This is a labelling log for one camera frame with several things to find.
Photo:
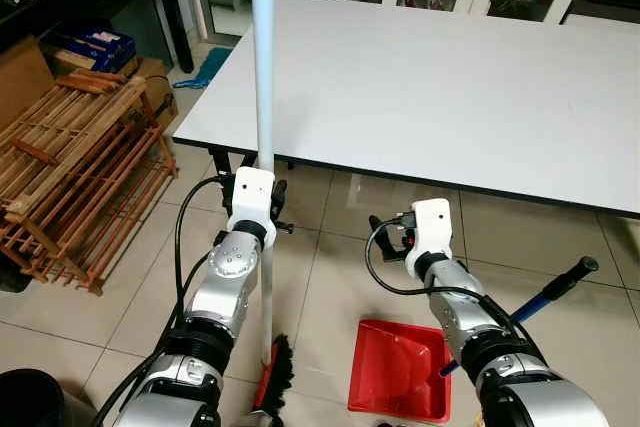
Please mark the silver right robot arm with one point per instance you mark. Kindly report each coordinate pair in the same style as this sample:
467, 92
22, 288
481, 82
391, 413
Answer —
460, 307

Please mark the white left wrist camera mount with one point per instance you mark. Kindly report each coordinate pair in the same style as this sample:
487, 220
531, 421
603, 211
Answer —
252, 197

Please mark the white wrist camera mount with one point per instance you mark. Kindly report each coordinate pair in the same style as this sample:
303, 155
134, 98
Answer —
432, 227
252, 197

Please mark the flat brown cardboard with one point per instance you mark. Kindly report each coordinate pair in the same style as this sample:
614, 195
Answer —
20, 82

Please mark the white folding table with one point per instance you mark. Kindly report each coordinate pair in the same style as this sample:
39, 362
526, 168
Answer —
430, 87

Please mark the stacked blue boxes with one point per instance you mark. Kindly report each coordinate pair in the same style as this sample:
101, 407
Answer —
95, 47

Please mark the brown wooden slatted rack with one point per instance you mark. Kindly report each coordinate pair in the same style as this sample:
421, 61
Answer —
70, 167

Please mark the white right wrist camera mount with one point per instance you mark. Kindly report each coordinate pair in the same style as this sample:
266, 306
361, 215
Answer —
432, 227

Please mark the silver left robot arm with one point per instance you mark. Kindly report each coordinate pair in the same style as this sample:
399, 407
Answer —
225, 287

